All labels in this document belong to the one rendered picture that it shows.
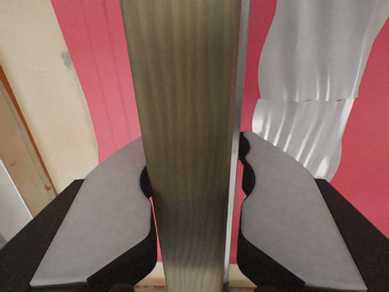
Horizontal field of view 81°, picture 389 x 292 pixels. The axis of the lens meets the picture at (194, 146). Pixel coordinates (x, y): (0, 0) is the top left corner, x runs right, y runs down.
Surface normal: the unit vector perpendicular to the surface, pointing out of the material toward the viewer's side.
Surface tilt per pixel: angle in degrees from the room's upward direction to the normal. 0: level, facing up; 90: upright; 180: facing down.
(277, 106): 8
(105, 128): 0
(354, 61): 12
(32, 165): 90
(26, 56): 0
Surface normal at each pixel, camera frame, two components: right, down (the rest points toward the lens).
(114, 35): -0.04, 0.51
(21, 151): 1.00, -0.01
